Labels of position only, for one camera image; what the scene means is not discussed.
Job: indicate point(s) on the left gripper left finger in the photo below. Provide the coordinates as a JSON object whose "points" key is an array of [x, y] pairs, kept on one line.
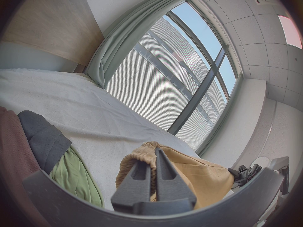
{"points": [[127, 190]]}

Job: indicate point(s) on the black garment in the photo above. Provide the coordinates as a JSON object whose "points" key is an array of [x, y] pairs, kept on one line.
{"points": [[40, 136]]}

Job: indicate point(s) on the grey-green curtain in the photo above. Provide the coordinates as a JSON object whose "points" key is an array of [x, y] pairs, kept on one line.
{"points": [[123, 32]]}

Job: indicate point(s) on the green garment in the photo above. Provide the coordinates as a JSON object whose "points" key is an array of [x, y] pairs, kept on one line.
{"points": [[71, 174]]}

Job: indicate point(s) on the bed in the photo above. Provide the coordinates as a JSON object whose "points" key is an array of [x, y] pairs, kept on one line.
{"points": [[82, 107]]}

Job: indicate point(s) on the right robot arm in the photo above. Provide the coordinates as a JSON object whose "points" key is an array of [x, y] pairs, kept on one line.
{"points": [[278, 163]]}

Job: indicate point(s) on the brown garment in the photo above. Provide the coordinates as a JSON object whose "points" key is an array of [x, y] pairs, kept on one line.
{"points": [[14, 145]]}

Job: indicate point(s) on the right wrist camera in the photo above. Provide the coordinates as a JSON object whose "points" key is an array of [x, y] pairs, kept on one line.
{"points": [[242, 168]]}

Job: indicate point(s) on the ceiling light panel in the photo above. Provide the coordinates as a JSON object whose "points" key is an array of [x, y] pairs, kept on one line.
{"points": [[290, 32]]}

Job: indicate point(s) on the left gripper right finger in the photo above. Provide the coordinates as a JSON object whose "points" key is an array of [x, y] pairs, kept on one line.
{"points": [[170, 188]]}

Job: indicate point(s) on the window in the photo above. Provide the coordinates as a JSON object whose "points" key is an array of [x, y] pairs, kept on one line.
{"points": [[165, 79]]}

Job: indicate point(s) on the tan shorts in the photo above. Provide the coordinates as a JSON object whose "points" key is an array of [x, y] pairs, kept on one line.
{"points": [[201, 178]]}

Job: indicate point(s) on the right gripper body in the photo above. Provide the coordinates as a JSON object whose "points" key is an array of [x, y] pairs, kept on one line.
{"points": [[240, 178]]}

